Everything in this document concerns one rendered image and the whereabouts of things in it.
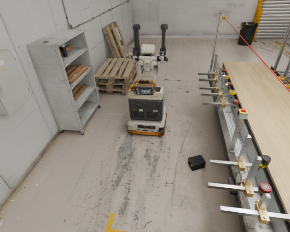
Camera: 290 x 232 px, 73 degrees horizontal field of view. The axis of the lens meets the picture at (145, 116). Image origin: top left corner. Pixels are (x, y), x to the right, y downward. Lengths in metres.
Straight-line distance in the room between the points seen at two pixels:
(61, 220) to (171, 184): 1.39
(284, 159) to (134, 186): 1.70
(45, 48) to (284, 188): 2.99
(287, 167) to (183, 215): 1.20
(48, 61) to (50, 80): 0.30
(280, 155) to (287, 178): 0.26
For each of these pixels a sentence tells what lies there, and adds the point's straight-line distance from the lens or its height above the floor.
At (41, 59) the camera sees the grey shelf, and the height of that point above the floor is 1.35.
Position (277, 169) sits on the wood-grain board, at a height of 0.90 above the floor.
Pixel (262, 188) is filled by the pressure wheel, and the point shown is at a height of 0.91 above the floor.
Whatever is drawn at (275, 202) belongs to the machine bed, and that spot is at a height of 0.78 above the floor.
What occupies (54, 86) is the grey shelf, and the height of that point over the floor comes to 0.94.
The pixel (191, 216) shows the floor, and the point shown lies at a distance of 2.55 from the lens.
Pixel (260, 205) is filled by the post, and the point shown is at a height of 1.01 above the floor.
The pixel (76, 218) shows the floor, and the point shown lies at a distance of 2.66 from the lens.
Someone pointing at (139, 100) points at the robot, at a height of 0.68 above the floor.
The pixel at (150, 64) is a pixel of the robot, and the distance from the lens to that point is 3.09.
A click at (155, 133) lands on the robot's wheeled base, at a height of 0.11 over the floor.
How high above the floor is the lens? 2.24
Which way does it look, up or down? 36 degrees down
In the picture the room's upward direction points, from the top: 3 degrees counter-clockwise
